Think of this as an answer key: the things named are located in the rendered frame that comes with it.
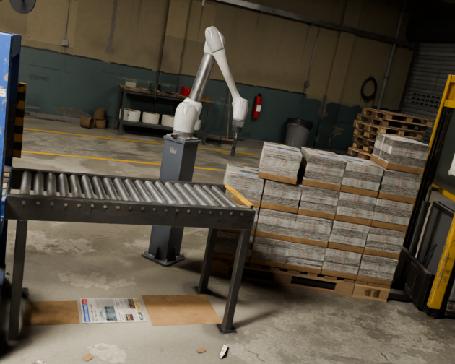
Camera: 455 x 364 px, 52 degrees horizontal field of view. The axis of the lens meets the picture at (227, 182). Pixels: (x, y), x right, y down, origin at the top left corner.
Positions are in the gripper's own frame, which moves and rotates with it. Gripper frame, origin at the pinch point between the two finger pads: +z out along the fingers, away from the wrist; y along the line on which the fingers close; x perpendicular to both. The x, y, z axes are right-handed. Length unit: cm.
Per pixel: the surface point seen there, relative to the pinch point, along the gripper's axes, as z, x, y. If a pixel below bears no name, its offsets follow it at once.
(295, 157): -7, -45, -22
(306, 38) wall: -157, -161, 738
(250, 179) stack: 15.2, -15.4, -18.6
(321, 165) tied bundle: -5, -66, -18
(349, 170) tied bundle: -5, -88, -18
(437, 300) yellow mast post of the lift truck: 80, -172, -37
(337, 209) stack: 27, -86, -18
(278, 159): -3.8, -33.0, -19.8
